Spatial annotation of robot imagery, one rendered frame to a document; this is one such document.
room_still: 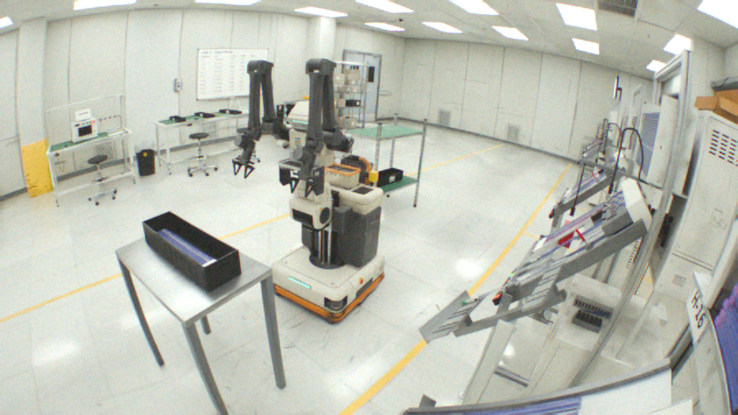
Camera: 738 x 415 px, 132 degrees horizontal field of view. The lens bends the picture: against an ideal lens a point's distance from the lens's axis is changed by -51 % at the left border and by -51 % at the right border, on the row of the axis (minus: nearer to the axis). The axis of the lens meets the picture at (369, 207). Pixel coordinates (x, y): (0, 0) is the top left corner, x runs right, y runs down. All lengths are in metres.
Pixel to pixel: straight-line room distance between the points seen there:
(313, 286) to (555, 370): 1.52
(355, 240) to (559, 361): 1.47
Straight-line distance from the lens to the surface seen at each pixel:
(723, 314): 0.47
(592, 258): 1.40
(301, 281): 2.25
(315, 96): 1.56
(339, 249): 2.35
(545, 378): 1.78
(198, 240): 1.57
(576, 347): 1.62
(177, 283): 1.39
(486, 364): 1.35
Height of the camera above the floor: 1.57
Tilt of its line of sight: 23 degrees down
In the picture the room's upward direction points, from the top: 5 degrees clockwise
